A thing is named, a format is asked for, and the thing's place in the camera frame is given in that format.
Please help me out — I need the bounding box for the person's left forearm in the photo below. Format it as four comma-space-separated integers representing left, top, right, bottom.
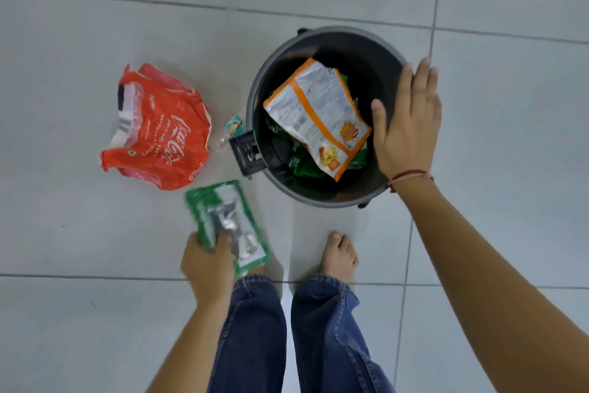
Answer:
146, 303, 231, 393

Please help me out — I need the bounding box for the black dustbin foot pedal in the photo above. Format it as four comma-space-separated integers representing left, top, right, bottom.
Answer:
229, 130, 268, 179

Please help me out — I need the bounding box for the red plastic wrapper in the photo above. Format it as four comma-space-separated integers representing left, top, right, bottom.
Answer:
99, 63, 213, 191

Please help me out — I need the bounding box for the green foil snack packet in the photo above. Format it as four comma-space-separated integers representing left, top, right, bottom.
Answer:
185, 180, 271, 277

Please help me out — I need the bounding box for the person's left hand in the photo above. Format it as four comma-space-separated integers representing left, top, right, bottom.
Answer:
180, 232, 236, 311

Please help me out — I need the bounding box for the red thread bracelet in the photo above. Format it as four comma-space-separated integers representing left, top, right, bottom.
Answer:
388, 169, 434, 194

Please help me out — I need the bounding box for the crumpled green packet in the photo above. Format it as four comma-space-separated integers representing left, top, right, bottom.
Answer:
264, 73, 370, 179

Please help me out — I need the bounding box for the person's right forearm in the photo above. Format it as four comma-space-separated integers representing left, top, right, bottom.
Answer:
391, 174, 589, 393

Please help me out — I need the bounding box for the person's right hand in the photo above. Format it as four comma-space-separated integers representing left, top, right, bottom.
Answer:
371, 57, 443, 180

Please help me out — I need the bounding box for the person's right foot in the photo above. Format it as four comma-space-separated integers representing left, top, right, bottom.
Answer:
320, 231, 360, 285

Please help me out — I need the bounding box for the person's left jeans leg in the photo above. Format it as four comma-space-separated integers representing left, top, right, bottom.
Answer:
206, 274, 288, 393

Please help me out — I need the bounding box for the dark grey round dustbin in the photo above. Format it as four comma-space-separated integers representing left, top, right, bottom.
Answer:
229, 26, 410, 210

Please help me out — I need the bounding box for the person's jeans leg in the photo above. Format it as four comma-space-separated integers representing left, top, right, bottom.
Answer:
291, 274, 396, 393
206, 274, 288, 393

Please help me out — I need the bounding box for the person's right jeans leg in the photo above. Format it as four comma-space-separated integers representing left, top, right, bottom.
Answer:
291, 274, 396, 393

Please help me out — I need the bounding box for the small clear wrapper teal label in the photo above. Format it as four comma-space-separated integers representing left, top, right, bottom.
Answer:
208, 115, 245, 152

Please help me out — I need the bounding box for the orange and white snack packet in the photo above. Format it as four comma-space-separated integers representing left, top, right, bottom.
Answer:
263, 58, 372, 183

